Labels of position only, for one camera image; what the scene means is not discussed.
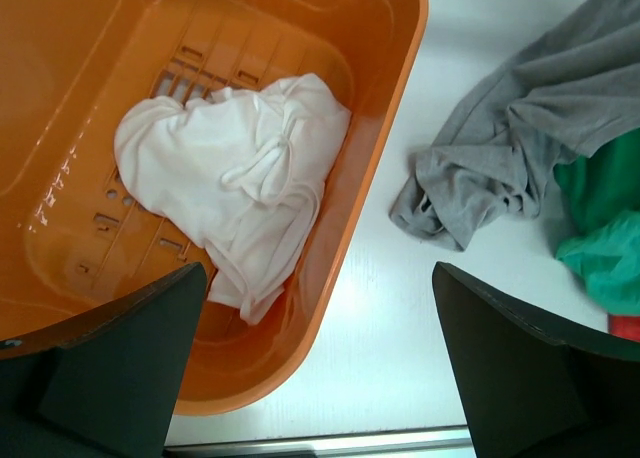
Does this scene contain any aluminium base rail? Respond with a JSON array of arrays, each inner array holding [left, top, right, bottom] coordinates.
[[163, 427, 476, 457]]

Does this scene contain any red tank top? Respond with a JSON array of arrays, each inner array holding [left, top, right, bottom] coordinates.
[[608, 315, 640, 342]]

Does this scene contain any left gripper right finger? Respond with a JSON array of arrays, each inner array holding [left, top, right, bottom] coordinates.
[[432, 262, 639, 457]]

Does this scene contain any green tank top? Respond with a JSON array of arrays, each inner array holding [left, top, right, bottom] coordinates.
[[554, 130, 639, 316]]

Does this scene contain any white tank top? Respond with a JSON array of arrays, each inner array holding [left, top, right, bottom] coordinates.
[[114, 73, 351, 325]]

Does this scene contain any grey tank top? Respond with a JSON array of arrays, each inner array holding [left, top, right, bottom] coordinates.
[[390, 0, 639, 251]]

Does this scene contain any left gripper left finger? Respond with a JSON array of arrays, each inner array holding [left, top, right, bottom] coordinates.
[[1, 263, 208, 457]]

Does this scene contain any orange plastic tub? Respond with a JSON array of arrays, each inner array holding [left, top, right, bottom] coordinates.
[[1, 0, 428, 415]]

